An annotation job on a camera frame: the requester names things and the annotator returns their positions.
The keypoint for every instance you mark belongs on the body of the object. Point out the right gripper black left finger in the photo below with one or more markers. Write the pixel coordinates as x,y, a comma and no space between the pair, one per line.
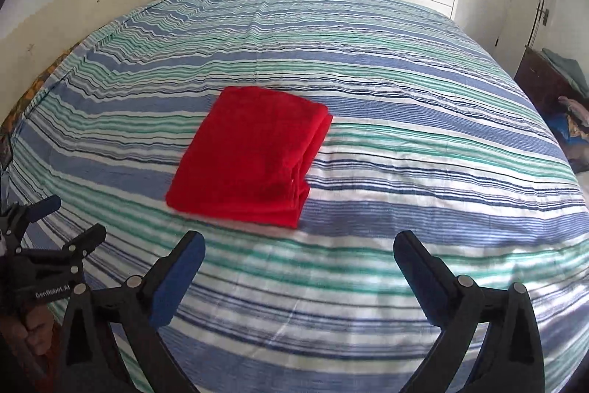
90,360

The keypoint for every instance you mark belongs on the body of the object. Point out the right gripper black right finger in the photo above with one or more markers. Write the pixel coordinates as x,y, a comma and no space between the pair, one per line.
510,358

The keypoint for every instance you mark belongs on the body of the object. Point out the red sweater with white animal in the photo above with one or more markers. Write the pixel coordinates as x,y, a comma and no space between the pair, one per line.
249,158

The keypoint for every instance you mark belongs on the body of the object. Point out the pile of mixed clothes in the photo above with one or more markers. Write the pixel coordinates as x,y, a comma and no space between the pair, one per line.
569,125

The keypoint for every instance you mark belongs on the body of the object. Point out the person's left hand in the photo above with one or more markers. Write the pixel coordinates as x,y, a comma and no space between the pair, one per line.
28,337

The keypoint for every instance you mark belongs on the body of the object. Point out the orange patterned sheet edge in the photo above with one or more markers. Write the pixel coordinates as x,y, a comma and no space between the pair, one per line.
9,123

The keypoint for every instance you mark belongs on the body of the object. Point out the beige headboard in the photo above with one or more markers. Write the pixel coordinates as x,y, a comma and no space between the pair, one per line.
37,41

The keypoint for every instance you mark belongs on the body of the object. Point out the blue green striped bed cover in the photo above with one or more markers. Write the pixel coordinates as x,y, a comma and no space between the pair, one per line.
429,134

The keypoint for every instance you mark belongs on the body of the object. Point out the dark wooden side cabinet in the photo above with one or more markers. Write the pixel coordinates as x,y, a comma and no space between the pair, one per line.
544,85

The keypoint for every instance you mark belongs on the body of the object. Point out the teal folded cloth on cabinet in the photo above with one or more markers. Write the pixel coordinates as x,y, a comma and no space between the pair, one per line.
569,68

